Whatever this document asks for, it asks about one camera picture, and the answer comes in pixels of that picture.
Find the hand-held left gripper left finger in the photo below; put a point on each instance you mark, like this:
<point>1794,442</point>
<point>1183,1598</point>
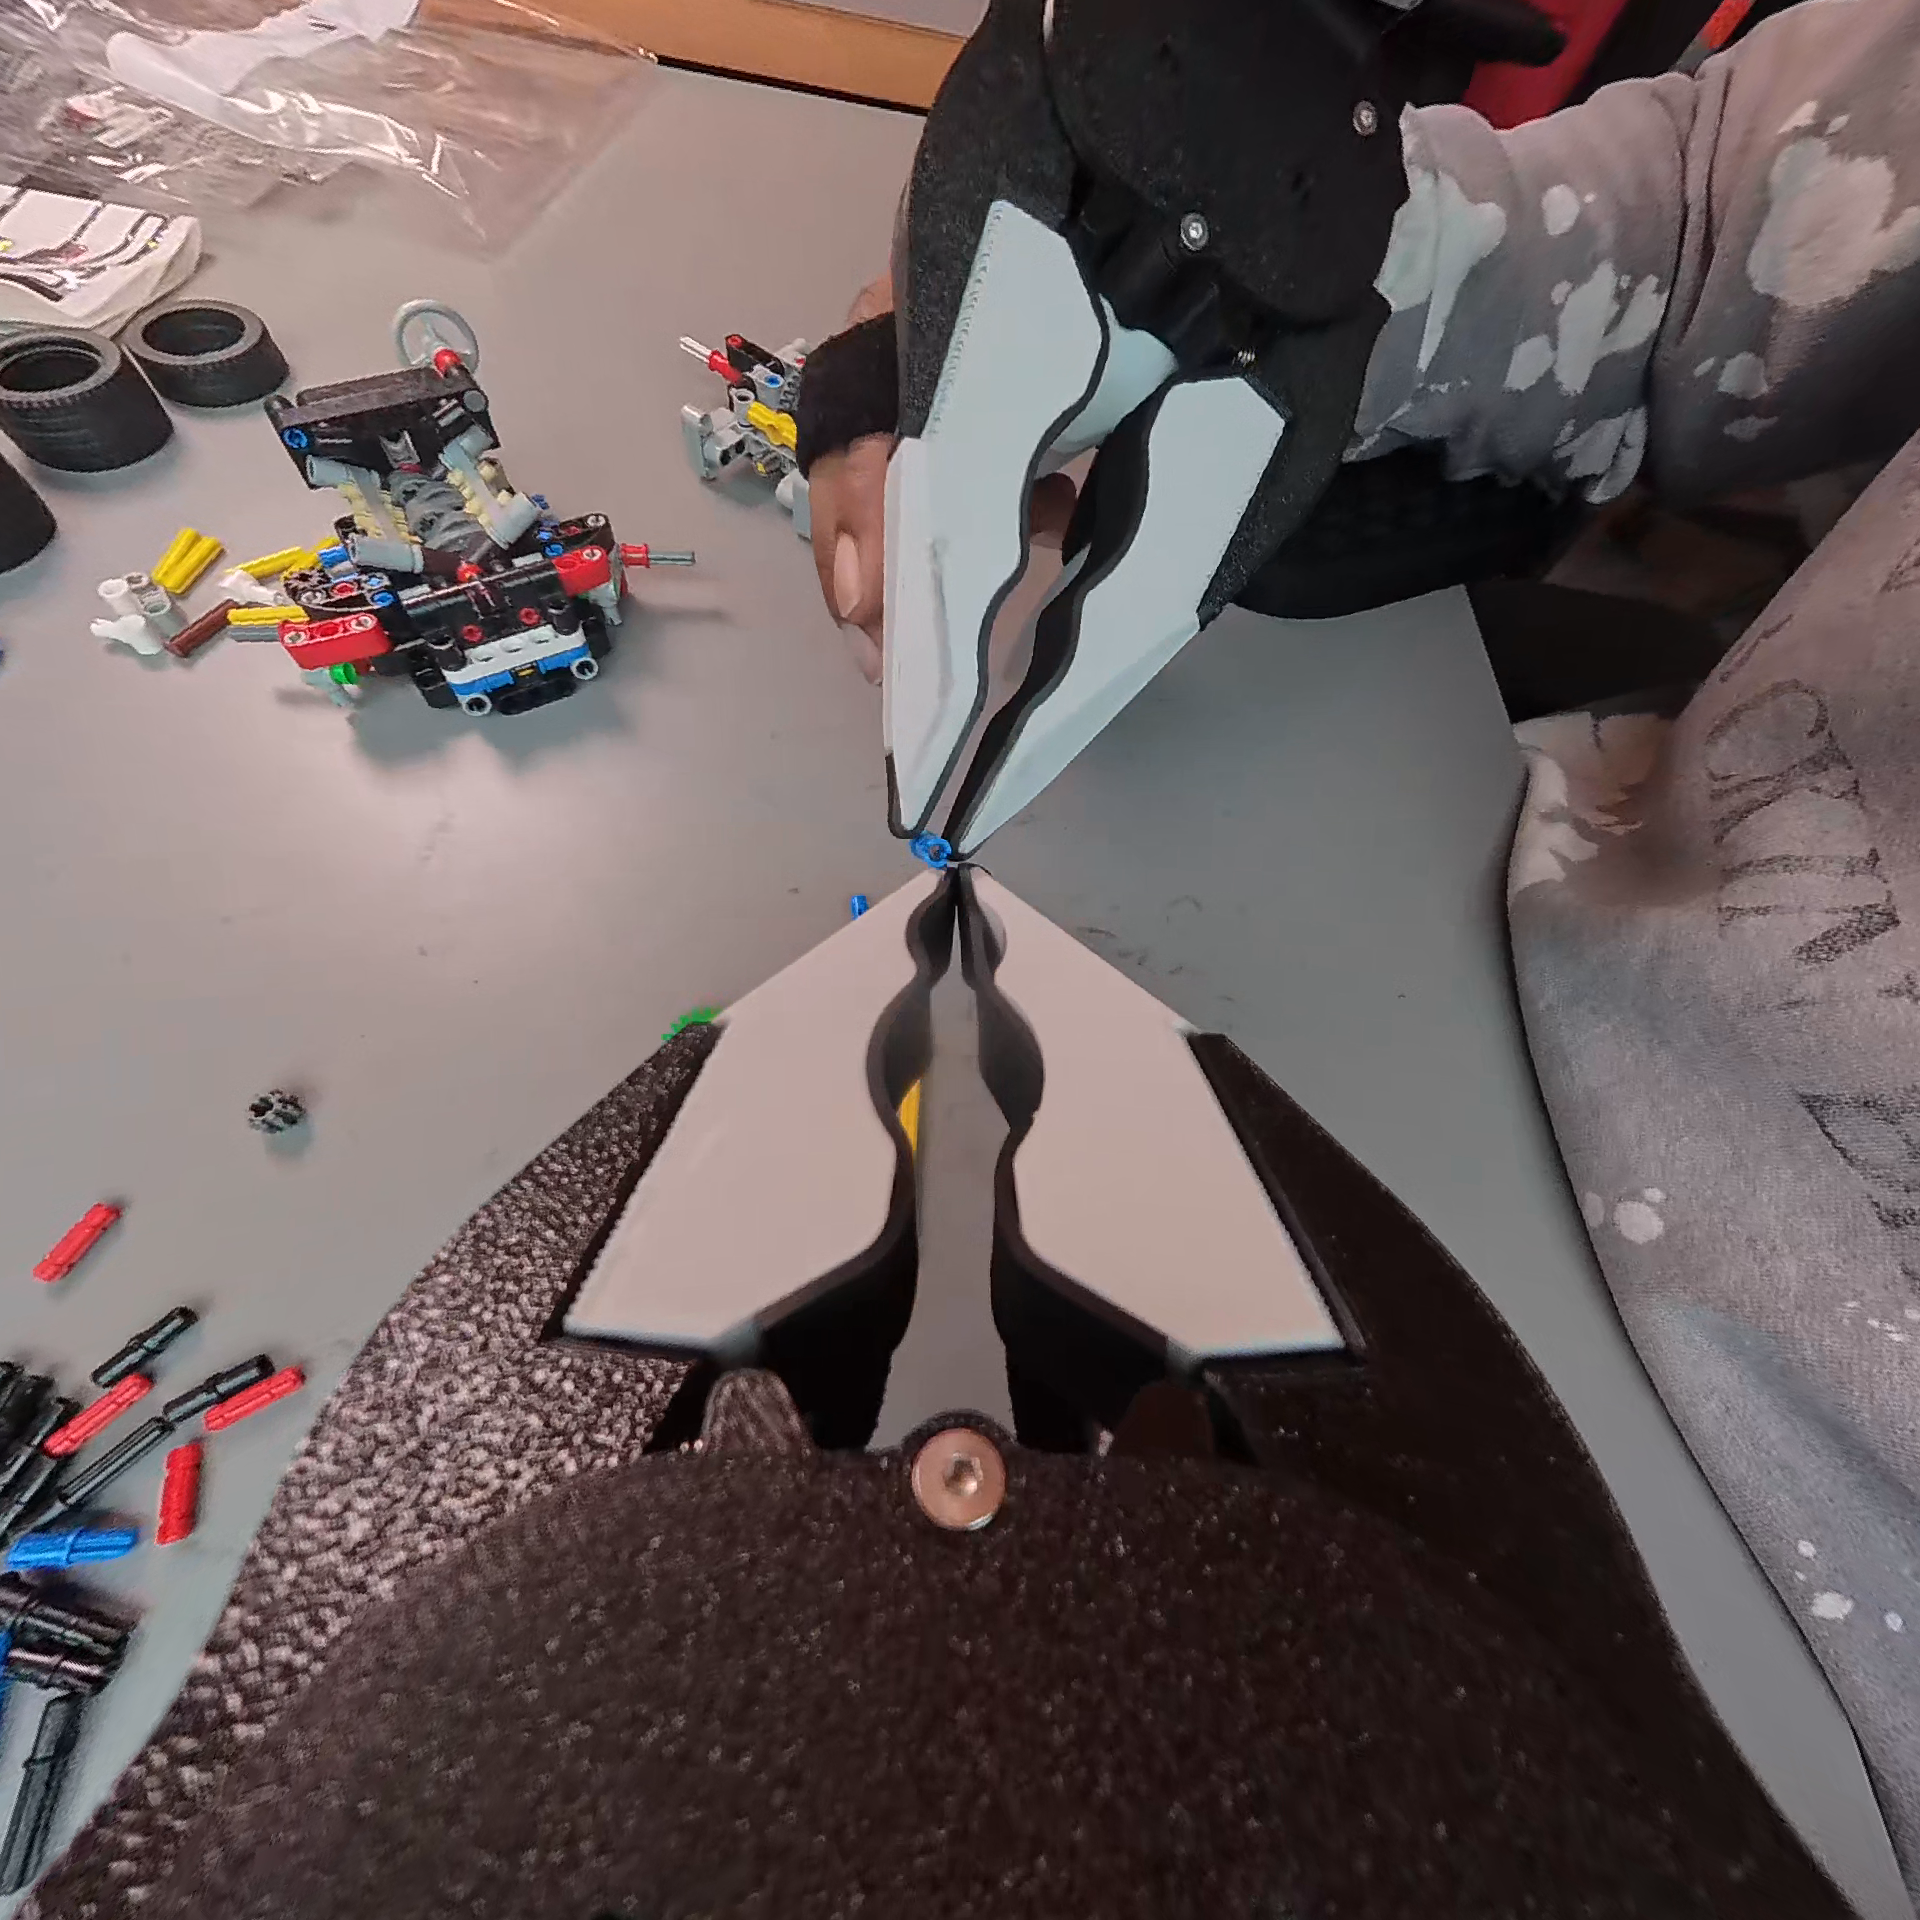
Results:
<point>721,1184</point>

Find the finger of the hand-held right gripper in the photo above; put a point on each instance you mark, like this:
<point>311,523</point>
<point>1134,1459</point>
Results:
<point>960,482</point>
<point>1154,587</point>

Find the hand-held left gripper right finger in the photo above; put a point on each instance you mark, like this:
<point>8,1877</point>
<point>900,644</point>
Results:
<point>1171,1202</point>

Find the small blue gear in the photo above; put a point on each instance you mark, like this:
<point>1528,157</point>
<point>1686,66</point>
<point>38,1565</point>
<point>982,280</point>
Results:
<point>934,850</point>

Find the person's right forearm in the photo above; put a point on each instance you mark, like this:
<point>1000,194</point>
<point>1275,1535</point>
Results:
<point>1650,226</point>

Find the person's right hand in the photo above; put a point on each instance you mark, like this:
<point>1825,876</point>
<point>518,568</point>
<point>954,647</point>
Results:
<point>849,556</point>

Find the green gear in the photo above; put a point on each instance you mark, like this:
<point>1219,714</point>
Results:
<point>686,1026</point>

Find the small grey brick assembly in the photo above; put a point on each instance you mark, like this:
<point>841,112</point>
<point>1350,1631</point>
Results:
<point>750,429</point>

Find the wooden board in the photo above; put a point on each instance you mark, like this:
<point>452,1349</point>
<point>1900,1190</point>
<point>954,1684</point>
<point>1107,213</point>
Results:
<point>780,37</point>

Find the small black gear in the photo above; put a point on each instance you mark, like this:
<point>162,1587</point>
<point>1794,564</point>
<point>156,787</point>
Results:
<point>276,1109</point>

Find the toy brick car chassis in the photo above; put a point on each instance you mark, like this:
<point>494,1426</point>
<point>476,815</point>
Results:
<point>450,600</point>

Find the person's grey splattered clothing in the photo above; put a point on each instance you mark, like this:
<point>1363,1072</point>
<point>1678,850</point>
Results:
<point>1723,1125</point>

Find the single red brick pin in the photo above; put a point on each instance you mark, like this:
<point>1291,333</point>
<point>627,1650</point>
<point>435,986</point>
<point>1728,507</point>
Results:
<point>76,1242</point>

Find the pile of black red pins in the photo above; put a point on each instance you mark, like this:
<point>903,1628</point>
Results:
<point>89,1440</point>

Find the black toy tyre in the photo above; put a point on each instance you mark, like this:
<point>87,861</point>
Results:
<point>225,376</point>
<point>105,429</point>

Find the brown brick pin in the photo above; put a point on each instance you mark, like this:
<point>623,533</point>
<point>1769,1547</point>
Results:
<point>201,629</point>

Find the clear plastic bag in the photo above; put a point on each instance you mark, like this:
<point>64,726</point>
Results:
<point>299,106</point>

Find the pile of yellow white pins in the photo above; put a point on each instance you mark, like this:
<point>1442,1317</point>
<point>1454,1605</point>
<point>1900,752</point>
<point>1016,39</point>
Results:
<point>188,558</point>

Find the white printed sheet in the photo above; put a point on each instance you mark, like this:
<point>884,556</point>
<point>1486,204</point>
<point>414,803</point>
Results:
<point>89,255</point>

